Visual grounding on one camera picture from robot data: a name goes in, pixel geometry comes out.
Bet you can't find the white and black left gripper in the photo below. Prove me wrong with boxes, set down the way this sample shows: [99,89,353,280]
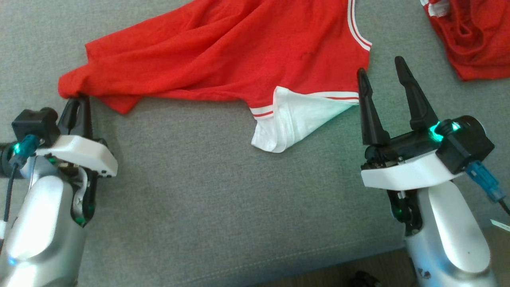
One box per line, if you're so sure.
[35,94,119,179]

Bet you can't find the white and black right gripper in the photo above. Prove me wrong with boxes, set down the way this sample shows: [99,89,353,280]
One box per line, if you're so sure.
[357,56,465,191]

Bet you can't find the red garment with white band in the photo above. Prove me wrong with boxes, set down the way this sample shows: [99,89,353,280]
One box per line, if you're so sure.
[420,0,510,82]

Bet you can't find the red garment with striped trim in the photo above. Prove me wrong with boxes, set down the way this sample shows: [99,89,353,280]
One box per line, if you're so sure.
[58,0,373,153]

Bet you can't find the large grey sofa seat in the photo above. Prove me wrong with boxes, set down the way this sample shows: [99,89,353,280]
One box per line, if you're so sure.
[0,0,510,287]

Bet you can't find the teal left camera cable plug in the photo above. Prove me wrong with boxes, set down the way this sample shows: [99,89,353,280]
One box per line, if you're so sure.
[0,134,40,256]

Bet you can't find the blue right camera cable plug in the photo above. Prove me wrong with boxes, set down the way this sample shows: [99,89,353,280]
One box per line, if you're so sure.
[464,161,510,216]

